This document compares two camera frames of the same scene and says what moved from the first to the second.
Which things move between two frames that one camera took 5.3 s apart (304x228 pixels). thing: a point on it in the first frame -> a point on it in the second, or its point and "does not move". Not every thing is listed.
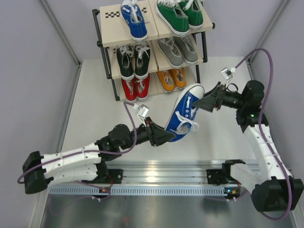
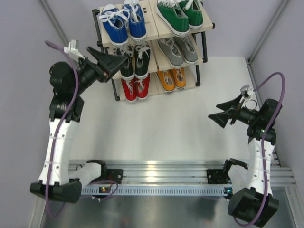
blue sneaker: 181,120 -> 114,20
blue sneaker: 133,16 does not move
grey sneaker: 171,51 does not move
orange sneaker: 180,78 does not move
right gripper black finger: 213,92 -> 234,103
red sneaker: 129,87 does not move
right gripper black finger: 207,102 -> 222,118
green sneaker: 194,10 does not move
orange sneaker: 166,78 does not move
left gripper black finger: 157,135 -> 109,62
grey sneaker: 188,49 does not move
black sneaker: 142,55 does not move
